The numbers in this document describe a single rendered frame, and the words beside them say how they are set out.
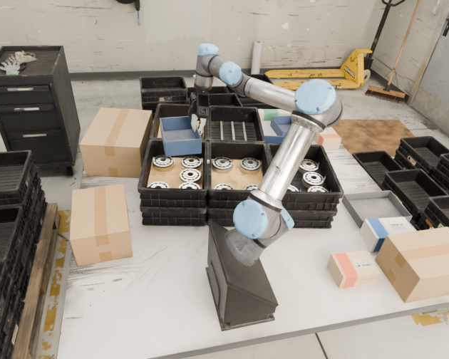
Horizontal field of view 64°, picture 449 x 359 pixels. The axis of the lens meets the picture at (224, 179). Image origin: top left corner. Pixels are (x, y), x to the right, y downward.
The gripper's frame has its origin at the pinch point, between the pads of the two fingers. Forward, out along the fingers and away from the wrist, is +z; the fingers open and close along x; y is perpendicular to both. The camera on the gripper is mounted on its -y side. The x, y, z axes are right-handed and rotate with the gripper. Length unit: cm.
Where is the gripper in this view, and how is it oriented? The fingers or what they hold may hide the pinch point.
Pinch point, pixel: (197, 129)
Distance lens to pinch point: 155.9
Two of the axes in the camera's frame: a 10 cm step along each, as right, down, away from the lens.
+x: -9.6, -0.3, -2.6
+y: -1.9, -6.1, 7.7
